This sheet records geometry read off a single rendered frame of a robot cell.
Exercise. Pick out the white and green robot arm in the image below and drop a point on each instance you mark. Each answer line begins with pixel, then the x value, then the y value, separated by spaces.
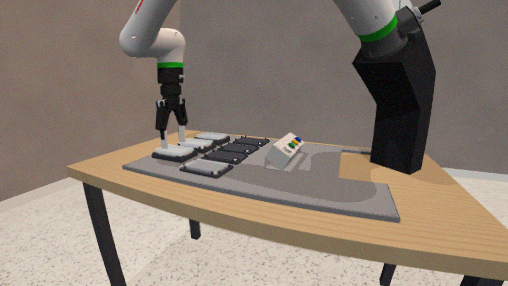
pixel 382 32

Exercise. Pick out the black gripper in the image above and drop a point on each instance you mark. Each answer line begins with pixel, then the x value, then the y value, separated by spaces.
pixel 170 101

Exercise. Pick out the grey button panel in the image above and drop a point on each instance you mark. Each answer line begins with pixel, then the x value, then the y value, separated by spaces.
pixel 280 153

